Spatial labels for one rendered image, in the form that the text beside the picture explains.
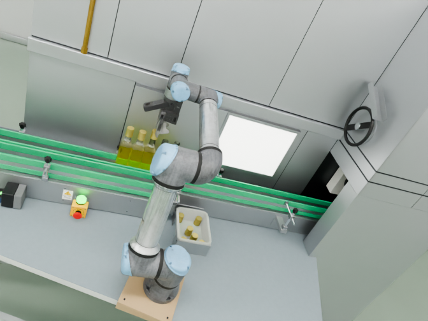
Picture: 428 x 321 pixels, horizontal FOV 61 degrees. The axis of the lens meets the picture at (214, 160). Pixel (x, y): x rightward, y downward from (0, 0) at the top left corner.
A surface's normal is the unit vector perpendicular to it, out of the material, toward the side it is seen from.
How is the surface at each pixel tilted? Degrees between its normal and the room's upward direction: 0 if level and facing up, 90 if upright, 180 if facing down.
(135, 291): 5
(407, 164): 90
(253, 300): 0
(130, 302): 5
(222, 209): 90
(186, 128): 90
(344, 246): 90
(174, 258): 11
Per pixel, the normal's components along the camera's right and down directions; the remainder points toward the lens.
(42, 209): 0.36, -0.76
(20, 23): 0.11, 0.61
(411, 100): -0.93, -0.22
